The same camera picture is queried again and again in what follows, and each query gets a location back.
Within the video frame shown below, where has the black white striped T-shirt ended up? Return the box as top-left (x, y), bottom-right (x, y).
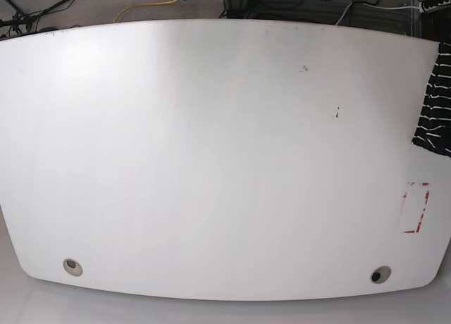
top-left (412, 43), bottom-right (451, 157)

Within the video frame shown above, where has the red tape rectangle marking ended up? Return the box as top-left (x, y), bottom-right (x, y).
top-left (399, 182), bottom-right (431, 234)

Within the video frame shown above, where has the white power strip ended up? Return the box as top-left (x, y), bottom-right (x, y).
top-left (419, 0), bottom-right (450, 13)

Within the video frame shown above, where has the yellow cable on floor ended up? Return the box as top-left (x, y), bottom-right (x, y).
top-left (113, 0), bottom-right (179, 24)

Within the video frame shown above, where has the left table cable grommet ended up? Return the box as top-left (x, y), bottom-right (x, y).
top-left (63, 258), bottom-right (83, 277)

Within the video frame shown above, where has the table cable grommet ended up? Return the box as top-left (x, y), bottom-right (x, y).
top-left (370, 266), bottom-right (392, 284)
top-left (63, 258), bottom-right (83, 277)

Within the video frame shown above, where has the right table cable grommet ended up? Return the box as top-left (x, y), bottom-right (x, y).
top-left (370, 266), bottom-right (392, 284)

